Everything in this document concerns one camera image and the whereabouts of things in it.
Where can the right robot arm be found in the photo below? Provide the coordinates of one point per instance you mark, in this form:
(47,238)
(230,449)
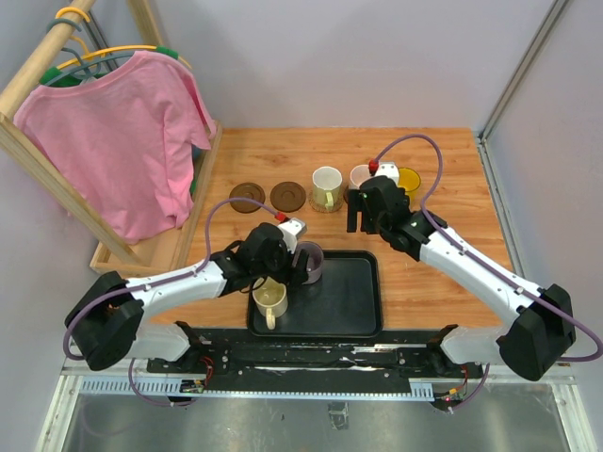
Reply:
(534,331)

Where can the white mug yellow handle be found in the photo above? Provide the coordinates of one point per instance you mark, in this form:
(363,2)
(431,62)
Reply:
(327,179)

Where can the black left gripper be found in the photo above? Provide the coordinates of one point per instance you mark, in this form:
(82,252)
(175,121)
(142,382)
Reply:
(291,276)

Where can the cream yellow mug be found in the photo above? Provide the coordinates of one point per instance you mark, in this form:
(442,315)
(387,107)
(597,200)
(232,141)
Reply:
(270,298)

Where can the pink mug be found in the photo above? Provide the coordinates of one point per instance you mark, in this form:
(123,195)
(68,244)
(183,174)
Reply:
(359,175)

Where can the yellow clothes hanger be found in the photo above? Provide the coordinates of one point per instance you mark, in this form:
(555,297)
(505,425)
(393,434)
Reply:
(143,13)

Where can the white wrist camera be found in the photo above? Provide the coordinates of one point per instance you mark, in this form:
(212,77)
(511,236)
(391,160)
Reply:
(292,229)
(382,168)

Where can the pink t-shirt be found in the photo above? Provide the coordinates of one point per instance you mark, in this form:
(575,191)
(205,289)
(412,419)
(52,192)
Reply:
(124,141)

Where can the woven rattan coaster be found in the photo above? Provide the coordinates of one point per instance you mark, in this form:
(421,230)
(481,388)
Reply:
(325,202)

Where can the grey clothes hanger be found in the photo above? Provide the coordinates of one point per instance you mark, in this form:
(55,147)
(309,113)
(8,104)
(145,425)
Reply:
(83,68)

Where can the black serving tray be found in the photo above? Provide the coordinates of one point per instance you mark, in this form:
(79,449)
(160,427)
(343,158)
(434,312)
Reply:
(344,303)

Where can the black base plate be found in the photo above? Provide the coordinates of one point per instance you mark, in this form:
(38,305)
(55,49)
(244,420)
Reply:
(382,365)

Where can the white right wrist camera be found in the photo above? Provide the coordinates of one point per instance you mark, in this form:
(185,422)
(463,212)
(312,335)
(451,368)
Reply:
(382,168)

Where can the wooden clothes rack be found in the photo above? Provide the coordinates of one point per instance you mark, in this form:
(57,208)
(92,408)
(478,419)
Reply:
(164,252)

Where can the purple cup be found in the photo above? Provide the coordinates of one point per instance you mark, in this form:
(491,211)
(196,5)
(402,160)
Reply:
(315,260)

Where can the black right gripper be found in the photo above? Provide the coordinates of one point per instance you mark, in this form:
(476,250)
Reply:
(356,204)

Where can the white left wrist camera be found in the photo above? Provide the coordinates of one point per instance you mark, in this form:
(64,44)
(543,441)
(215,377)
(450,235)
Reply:
(292,229)

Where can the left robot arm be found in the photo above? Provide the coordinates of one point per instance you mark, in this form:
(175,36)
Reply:
(110,323)

